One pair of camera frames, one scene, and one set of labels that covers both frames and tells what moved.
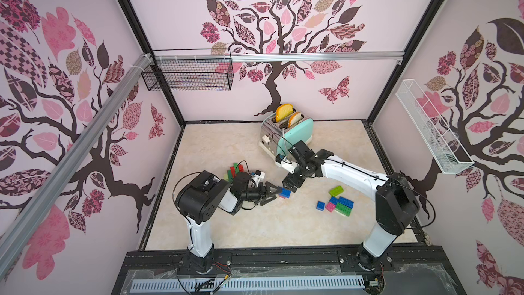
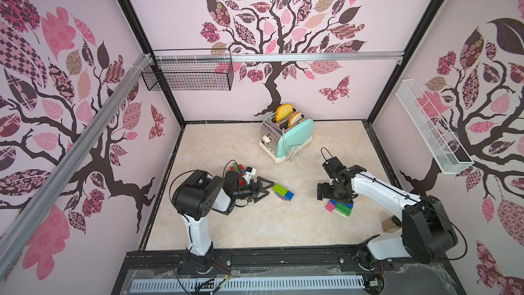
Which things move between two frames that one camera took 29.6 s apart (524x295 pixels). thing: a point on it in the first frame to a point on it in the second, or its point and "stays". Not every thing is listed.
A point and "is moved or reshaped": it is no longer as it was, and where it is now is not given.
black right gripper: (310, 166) to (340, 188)
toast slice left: (283, 111) stays
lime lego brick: (336, 191) is moved or reshaped
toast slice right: (294, 118) stays
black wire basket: (189, 69) stays
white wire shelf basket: (447, 152) stays
